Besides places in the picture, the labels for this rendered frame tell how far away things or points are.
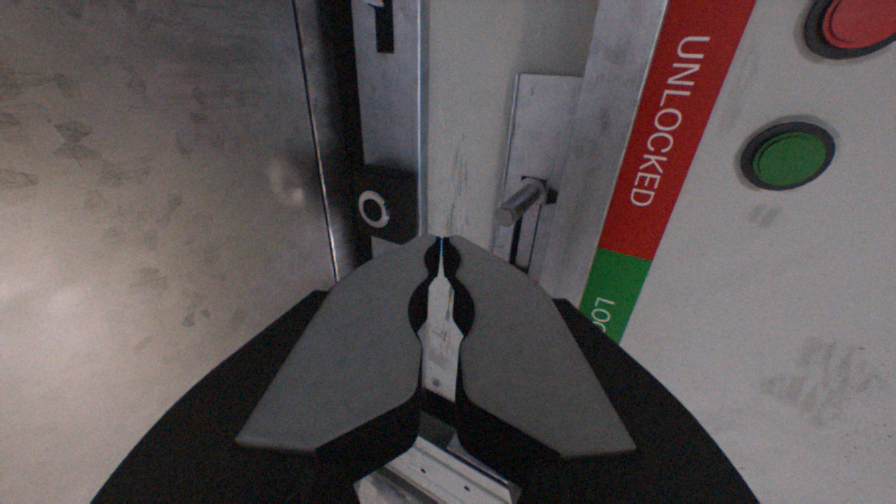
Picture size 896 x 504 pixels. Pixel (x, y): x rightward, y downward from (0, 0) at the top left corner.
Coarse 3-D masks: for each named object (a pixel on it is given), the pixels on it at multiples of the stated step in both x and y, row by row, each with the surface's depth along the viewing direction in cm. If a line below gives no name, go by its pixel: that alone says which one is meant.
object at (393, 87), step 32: (352, 0) 24; (416, 0) 22; (384, 32) 24; (416, 32) 23; (384, 64) 25; (416, 64) 24; (384, 96) 26; (416, 96) 25; (384, 128) 27; (416, 128) 26; (384, 160) 29; (416, 160) 27; (416, 192) 28; (416, 224) 30
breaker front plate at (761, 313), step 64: (448, 0) 22; (512, 0) 20; (576, 0) 19; (768, 0) 15; (448, 64) 24; (512, 64) 22; (576, 64) 20; (768, 64) 16; (832, 64) 15; (448, 128) 26; (512, 128) 23; (768, 128) 17; (832, 128) 16; (448, 192) 28; (512, 192) 25; (704, 192) 19; (768, 192) 18; (832, 192) 17; (704, 256) 21; (768, 256) 19; (832, 256) 18; (448, 320) 35; (640, 320) 25; (704, 320) 22; (768, 320) 21; (832, 320) 19; (448, 384) 39; (704, 384) 24; (768, 384) 22; (832, 384) 20; (768, 448) 24; (832, 448) 22
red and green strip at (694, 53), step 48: (672, 0) 17; (720, 0) 16; (672, 48) 17; (720, 48) 17; (672, 96) 18; (672, 144) 19; (624, 192) 21; (672, 192) 20; (624, 240) 23; (624, 288) 24
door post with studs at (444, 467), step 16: (432, 416) 45; (432, 432) 43; (448, 432) 43; (416, 448) 41; (432, 448) 39; (416, 464) 42; (432, 464) 40; (448, 464) 39; (464, 464) 37; (432, 480) 42; (448, 480) 40; (464, 480) 38; (480, 480) 37; (496, 480) 40; (464, 496) 40; (480, 496) 38; (496, 496) 37
